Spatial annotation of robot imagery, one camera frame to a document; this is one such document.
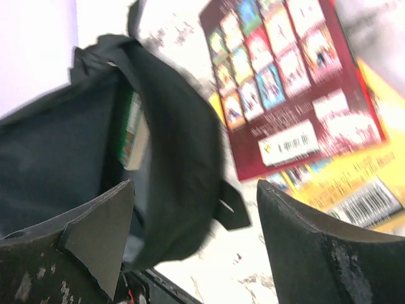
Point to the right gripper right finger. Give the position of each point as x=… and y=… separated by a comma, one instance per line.
x=316, y=258

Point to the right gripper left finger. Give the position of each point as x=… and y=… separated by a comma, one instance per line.
x=74, y=257

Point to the black student backpack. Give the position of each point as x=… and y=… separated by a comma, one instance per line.
x=61, y=151

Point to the yellow cover book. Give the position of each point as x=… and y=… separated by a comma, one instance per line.
x=363, y=186

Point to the dark red book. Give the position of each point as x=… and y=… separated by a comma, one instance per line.
x=290, y=89

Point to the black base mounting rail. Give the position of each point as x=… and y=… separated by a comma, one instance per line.
x=150, y=287

